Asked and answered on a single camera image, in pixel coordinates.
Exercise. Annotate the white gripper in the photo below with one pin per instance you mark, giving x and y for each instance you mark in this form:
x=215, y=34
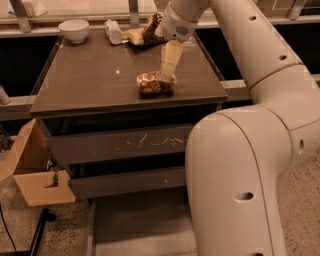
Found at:
x=174, y=27

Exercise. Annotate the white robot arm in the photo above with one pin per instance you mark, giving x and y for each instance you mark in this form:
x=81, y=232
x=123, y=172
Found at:
x=234, y=156

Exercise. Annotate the grey drawer cabinet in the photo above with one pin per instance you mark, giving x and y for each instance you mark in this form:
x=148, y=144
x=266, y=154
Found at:
x=91, y=87

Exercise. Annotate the grey top drawer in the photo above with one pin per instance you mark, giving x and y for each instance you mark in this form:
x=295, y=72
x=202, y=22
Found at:
x=119, y=144

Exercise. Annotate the grey drawer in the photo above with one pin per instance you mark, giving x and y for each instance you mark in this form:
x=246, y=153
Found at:
x=130, y=182
x=150, y=223
x=119, y=144

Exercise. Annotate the grey middle drawer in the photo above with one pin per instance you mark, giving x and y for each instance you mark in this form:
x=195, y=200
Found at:
x=130, y=182

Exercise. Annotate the grey bottom drawer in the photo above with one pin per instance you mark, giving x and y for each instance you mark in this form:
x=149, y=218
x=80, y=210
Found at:
x=150, y=223

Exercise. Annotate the brown snack bag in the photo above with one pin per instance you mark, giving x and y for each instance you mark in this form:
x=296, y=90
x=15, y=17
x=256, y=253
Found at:
x=145, y=35

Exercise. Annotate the white bowl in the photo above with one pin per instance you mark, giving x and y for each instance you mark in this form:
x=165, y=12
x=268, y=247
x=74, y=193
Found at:
x=75, y=30

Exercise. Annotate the cardboard box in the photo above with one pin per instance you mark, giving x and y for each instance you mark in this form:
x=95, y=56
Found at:
x=27, y=161

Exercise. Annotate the black metal stand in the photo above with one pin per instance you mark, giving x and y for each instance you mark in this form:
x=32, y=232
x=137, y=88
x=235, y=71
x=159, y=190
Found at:
x=45, y=216

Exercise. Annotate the grey horizontal rail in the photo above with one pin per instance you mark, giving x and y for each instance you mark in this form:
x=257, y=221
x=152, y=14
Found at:
x=236, y=89

